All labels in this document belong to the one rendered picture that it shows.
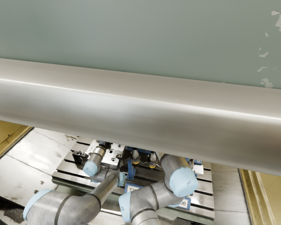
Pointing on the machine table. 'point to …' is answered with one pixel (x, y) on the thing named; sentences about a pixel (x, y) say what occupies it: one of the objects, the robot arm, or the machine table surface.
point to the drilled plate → (106, 161)
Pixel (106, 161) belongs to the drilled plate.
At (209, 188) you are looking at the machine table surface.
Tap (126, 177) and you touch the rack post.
